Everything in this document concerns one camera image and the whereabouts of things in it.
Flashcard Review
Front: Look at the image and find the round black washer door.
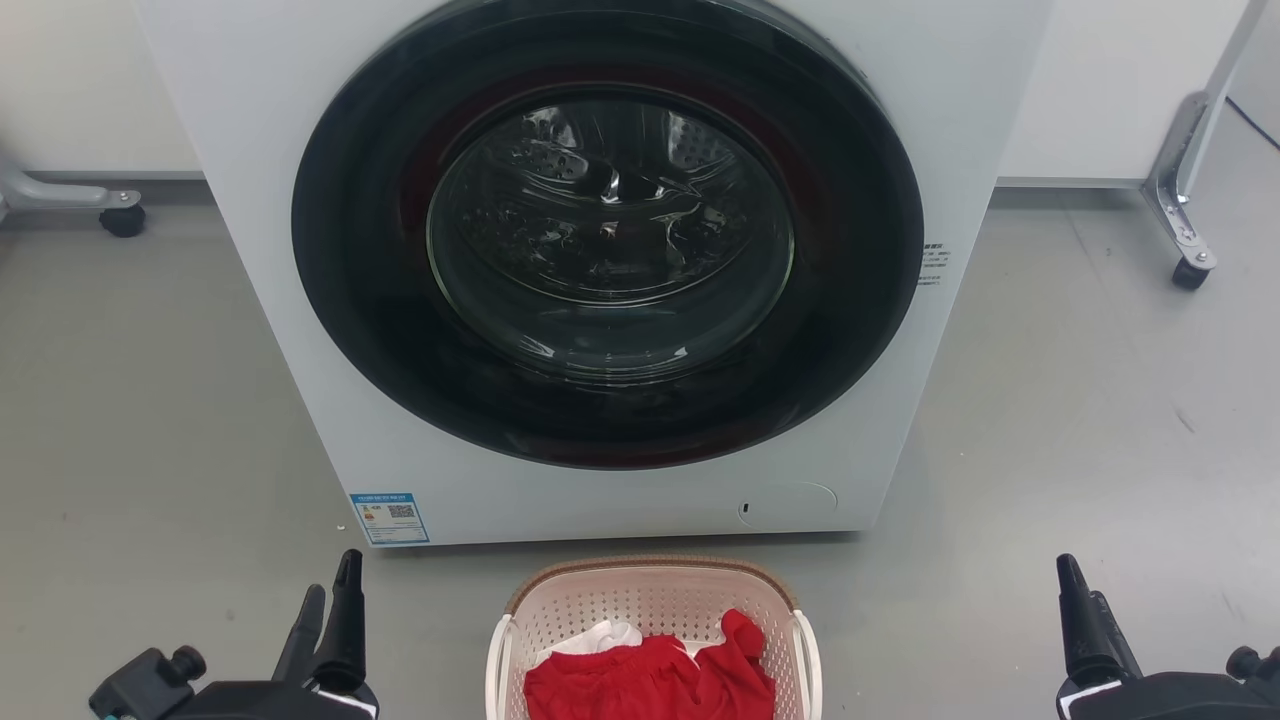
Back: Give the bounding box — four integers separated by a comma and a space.
291, 0, 925, 471

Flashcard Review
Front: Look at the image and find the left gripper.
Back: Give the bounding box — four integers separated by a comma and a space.
90, 550, 381, 720

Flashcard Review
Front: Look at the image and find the thin black floor cable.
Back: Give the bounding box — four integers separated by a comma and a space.
1225, 95, 1280, 151

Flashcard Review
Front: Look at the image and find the grey metal frame leg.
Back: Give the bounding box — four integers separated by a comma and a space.
0, 165, 143, 211
1143, 0, 1266, 271

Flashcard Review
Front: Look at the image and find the blue energy label sticker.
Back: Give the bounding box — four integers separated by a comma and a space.
350, 491, 431, 546

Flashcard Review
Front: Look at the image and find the round filter cover flap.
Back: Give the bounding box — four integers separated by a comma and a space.
738, 482, 839, 528

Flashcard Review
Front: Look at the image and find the white garment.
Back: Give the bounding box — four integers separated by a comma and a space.
535, 618, 721, 663

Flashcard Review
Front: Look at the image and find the white front-load washing machine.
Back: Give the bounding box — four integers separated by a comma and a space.
135, 0, 1053, 548

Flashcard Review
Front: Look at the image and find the beige perforated laundry basket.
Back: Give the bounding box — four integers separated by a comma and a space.
485, 555, 823, 720

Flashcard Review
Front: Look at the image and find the red garment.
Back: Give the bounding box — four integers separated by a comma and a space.
523, 608, 776, 720

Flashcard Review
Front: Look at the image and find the white partition panel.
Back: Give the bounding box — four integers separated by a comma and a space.
0, 0, 206, 183
995, 0, 1251, 189

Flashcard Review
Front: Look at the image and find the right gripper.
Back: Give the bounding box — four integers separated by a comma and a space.
1056, 555, 1280, 720

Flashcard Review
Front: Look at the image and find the steel washer drum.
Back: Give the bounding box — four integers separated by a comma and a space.
428, 97, 796, 361

